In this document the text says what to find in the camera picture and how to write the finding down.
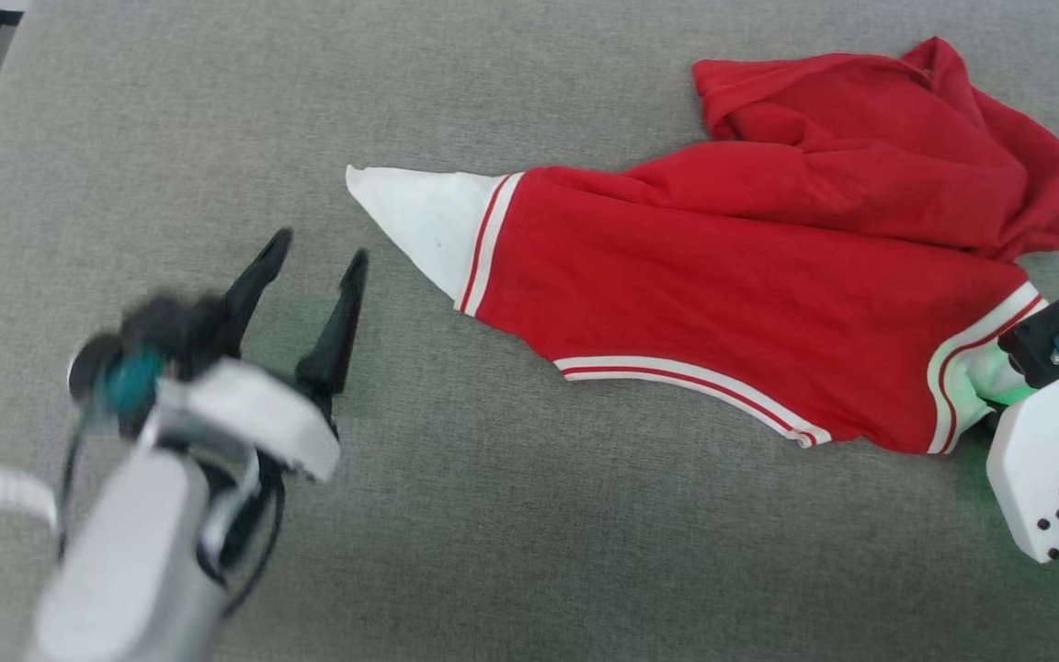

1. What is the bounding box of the white cable label tag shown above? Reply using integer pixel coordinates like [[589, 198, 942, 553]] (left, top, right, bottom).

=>
[[0, 464, 60, 532]]

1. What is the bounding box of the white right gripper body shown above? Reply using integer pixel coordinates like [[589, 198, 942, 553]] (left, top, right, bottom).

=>
[[986, 366, 1059, 564]]

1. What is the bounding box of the teal left camera connector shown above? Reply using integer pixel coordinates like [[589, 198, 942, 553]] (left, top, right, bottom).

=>
[[105, 352, 165, 417]]

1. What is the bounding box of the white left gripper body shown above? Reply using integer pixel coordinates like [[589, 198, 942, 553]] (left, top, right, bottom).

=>
[[154, 357, 343, 485]]

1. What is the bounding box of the red and white garment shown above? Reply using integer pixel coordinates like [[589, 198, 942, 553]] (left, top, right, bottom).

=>
[[346, 37, 1059, 456]]

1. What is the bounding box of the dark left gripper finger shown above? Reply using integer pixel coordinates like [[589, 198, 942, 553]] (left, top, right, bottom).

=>
[[224, 228, 294, 361], [295, 248, 370, 405]]

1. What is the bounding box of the grey fabric sofa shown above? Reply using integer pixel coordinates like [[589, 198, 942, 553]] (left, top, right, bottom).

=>
[[0, 0, 1059, 662]]

